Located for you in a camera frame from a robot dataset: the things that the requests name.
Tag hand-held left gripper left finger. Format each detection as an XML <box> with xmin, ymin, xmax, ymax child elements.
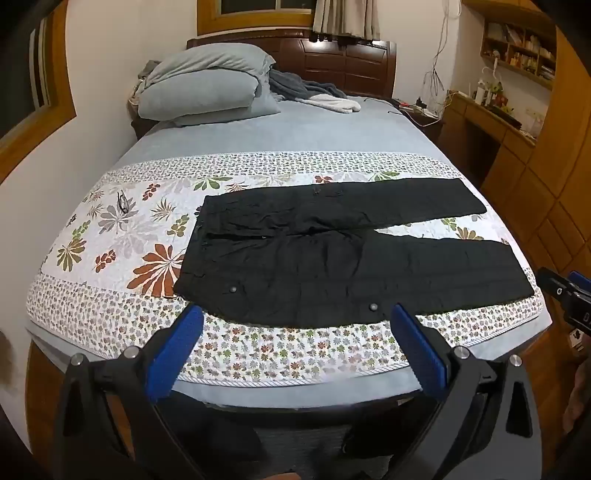
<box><xmin>28</xmin><ymin>304</ymin><xmax>205</xmax><ymax>480</ymax></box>

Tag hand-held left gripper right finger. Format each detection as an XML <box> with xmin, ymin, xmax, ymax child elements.
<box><xmin>388</xmin><ymin>303</ymin><xmax>544</xmax><ymax>480</ymax></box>

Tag black pants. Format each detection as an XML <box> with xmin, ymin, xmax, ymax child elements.
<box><xmin>173</xmin><ymin>176</ymin><xmax>535</xmax><ymax>329</ymax></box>

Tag wooden wardrobe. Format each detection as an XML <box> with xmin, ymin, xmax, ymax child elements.
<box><xmin>480</xmin><ymin>18</ymin><xmax>591</xmax><ymax>296</ymax></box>

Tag floral quilted bedspread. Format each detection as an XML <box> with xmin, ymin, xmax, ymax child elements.
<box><xmin>25</xmin><ymin>151</ymin><xmax>543</xmax><ymax>387</ymax></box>

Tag wooden desk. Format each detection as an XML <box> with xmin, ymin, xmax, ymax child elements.
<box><xmin>442</xmin><ymin>89</ymin><xmax>540</xmax><ymax>188</ymax></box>

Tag dark wooden nightstand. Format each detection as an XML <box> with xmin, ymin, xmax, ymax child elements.
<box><xmin>392</xmin><ymin>96</ymin><xmax>447</xmax><ymax>145</ymax></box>

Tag light blue bed sheet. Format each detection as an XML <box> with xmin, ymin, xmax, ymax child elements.
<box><xmin>25</xmin><ymin>98</ymin><xmax>544</xmax><ymax>412</ymax></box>

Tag white towel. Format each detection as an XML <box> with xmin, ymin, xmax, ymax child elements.
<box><xmin>308</xmin><ymin>94</ymin><xmax>362</xmax><ymax>114</ymax></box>

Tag light blue folded duvet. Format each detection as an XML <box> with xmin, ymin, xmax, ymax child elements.
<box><xmin>135</xmin><ymin>43</ymin><xmax>281</xmax><ymax>128</ymax></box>

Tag grey blanket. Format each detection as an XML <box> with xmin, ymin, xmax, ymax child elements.
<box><xmin>267</xmin><ymin>69</ymin><xmax>350</xmax><ymax>103</ymax></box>

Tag wooden framed side window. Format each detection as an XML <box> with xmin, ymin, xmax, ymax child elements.
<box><xmin>0</xmin><ymin>0</ymin><xmax>77</xmax><ymax>182</ymax></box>

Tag dark wooden headboard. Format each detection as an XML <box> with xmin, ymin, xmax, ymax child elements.
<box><xmin>187</xmin><ymin>36</ymin><xmax>398</xmax><ymax>100</ymax></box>

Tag beige window curtain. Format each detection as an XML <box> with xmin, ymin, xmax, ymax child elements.
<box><xmin>312</xmin><ymin>0</ymin><xmax>382</xmax><ymax>43</ymax></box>

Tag wooden wall shelf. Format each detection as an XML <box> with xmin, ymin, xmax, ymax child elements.
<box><xmin>479</xmin><ymin>20</ymin><xmax>557</xmax><ymax>91</ymax></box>

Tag hanging wall cables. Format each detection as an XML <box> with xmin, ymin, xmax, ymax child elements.
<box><xmin>421</xmin><ymin>0</ymin><xmax>452</xmax><ymax>101</ymax></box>

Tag wooden window frame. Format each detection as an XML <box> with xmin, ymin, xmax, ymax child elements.
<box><xmin>197</xmin><ymin>0</ymin><xmax>320</xmax><ymax>36</ymax></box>

